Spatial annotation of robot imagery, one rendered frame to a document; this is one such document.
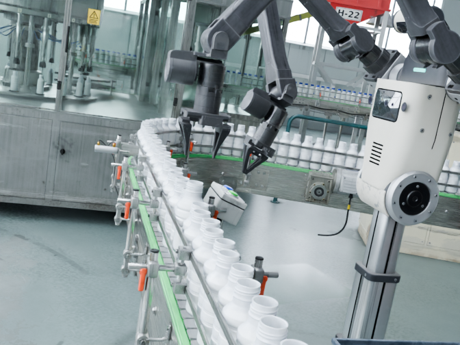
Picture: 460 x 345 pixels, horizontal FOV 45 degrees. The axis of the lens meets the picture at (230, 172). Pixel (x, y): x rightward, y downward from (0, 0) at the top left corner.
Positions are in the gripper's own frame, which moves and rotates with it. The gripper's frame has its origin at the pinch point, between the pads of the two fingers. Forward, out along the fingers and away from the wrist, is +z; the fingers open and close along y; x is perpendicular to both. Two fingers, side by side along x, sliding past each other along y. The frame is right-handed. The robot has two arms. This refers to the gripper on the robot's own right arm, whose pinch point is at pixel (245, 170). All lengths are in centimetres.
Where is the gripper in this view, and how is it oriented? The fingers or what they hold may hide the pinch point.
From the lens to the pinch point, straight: 156.7
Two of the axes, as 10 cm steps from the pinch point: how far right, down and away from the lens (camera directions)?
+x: 8.4, 4.4, 3.1
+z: -4.8, 8.7, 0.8
